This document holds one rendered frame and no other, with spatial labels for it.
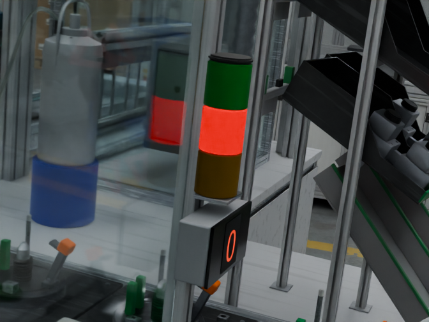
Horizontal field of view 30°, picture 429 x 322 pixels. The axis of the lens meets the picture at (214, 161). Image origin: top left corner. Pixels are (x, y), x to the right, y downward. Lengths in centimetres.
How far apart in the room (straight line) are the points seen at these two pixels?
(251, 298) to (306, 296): 12
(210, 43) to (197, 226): 20
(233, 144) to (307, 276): 95
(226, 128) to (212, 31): 10
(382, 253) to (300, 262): 58
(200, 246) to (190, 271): 3
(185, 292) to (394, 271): 46
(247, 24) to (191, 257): 148
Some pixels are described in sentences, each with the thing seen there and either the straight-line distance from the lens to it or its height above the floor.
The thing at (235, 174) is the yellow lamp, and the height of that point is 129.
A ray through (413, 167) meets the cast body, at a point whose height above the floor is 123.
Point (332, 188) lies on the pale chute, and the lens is 131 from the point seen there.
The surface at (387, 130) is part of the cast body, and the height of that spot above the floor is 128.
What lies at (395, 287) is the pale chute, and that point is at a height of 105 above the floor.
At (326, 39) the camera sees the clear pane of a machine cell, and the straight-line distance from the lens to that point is 505.
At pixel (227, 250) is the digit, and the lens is 91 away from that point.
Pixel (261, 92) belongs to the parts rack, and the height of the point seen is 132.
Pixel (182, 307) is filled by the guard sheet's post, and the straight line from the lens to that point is 95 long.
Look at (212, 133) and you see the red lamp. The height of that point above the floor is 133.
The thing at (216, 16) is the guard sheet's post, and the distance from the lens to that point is 87.
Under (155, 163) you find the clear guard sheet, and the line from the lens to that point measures 81.
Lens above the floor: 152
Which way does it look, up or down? 14 degrees down
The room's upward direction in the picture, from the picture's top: 6 degrees clockwise
